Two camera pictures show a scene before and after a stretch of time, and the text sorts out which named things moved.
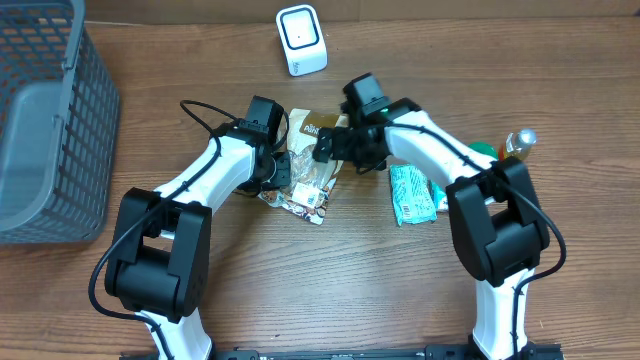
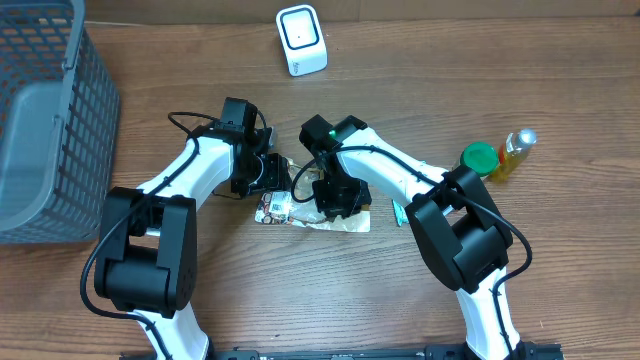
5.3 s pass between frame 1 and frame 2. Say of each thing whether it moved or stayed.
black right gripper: moved
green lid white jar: stayed
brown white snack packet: moved
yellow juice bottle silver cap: stayed
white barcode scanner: stayed
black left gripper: stayed
